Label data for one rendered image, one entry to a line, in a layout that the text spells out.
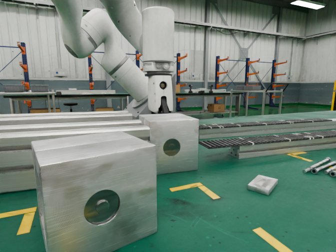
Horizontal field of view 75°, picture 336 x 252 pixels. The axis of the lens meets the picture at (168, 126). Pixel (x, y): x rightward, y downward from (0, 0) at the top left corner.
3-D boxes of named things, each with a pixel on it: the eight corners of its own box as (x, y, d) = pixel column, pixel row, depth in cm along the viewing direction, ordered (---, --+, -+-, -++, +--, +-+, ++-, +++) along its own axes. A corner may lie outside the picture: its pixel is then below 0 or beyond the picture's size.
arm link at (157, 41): (139, 63, 62) (146, 60, 54) (138, 14, 60) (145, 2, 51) (167, 64, 65) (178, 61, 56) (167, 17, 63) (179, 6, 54)
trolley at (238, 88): (227, 128, 496) (229, 83, 479) (244, 126, 522) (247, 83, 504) (266, 138, 407) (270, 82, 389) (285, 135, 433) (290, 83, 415)
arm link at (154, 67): (179, 61, 56) (178, 73, 56) (168, 64, 64) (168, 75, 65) (146, 60, 53) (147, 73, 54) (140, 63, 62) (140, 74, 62)
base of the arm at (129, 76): (128, 108, 114) (101, 82, 107) (151, 82, 119) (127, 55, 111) (141, 109, 98) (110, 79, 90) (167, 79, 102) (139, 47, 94)
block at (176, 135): (175, 151, 52) (175, 111, 50) (197, 170, 40) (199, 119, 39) (137, 155, 49) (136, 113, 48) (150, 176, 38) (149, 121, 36)
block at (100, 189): (116, 190, 32) (113, 127, 31) (157, 232, 23) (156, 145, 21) (38, 213, 27) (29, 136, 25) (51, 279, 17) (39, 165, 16)
